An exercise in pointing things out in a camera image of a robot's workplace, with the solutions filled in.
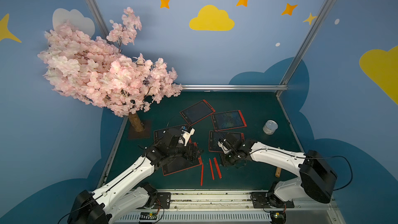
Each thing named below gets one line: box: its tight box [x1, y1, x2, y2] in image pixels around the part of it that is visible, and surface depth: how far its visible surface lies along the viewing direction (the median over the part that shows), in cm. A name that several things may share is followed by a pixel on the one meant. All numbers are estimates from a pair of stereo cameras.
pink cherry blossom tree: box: [37, 7, 183, 133], surface depth 61 cm
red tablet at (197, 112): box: [179, 99, 217, 126], surface depth 113 cm
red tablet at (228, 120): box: [210, 109, 248, 132], surface depth 107 cm
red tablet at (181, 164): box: [162, 155, 203, 177], surface depth 86 cm
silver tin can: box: [262, 119, 279, 136], surface depth 100 cm
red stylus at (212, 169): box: [208, 158, 216, 181], surface depth 86 cm
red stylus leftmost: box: [200, 162, 204, 187], surface depth 84 cm
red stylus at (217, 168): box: [213, 157, 223, 180], surface depth 86 cm
